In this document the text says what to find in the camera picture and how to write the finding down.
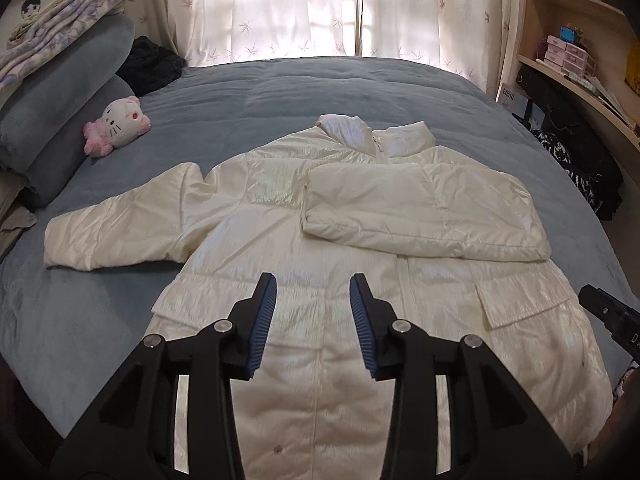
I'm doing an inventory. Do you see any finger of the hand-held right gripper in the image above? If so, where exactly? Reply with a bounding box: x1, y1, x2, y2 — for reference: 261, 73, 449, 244
578, 284, 623, 337

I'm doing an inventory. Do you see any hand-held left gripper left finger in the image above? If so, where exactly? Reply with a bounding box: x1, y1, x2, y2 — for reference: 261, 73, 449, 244
50, 272, 278, 480

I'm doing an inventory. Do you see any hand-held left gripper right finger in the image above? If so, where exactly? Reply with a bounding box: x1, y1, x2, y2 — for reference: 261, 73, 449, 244
349, 273, 576, 480

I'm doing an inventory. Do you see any white puffer jacket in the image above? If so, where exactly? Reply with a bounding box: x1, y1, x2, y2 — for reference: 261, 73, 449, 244
42, 114, 615, 480

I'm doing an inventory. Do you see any black white patterned cloth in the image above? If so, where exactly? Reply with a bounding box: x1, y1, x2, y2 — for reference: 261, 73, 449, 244
531, 129, 602, 217

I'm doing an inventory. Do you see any black bag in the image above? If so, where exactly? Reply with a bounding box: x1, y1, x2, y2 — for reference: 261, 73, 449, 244
515, 65, 626, 222

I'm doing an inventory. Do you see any stack of papers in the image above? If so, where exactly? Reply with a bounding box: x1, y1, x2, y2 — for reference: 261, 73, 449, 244
594, 80, 635, 123

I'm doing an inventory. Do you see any white cardboard box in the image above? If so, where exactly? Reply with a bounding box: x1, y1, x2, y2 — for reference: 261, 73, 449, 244
500, 81, 534, 119

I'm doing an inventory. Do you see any blue-grey bed duvet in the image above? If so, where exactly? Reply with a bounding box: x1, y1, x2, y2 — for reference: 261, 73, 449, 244
0, 55, 628, 443

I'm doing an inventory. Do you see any pink white cat plush toy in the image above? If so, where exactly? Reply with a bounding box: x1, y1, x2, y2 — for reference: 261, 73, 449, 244
82, 95, 152, 159

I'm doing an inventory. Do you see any pink drawer organizer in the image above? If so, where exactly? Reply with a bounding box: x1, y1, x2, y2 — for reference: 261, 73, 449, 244
542, 35, 597, 77

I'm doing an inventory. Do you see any grey pillow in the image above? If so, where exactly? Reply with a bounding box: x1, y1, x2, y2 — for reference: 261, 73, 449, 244
0, 12, 137, 143
0, 75, 139, 209

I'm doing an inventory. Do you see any beige crumpled cloth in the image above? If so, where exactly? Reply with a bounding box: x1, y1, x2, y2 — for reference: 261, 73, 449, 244
0, 170, 39, 263

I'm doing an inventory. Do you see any black fuzzy cloth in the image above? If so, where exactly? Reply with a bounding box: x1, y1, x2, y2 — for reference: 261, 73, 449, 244
117, 35, 189, 97

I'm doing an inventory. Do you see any curved wooden shelf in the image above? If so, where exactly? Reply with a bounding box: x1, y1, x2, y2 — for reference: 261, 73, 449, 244
495, 0, 640, 163

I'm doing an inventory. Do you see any folded floral blanket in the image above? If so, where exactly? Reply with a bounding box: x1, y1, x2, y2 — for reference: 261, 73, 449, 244
0, 0, 143, 97

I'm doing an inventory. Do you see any cartoon print cushion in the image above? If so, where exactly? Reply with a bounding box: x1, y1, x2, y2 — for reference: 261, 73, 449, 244
7, 0, 96, 50

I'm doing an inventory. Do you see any white bead string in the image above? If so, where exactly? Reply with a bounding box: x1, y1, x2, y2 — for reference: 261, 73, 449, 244
564, 74, 602, 97

